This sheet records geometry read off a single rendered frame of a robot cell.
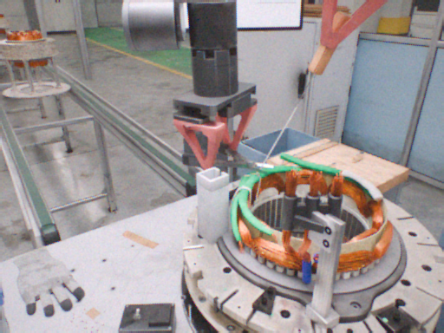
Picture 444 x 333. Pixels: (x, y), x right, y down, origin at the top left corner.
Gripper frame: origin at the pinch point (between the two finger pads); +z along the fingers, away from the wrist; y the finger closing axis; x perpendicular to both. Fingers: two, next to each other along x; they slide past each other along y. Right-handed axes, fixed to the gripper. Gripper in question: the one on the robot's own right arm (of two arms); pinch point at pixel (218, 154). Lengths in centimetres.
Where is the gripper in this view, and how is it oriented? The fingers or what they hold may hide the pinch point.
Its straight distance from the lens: 49.5
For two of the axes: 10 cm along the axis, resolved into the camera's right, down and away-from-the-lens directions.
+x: 8.3, 2.3, -5.0
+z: 0.4, 8.8, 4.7
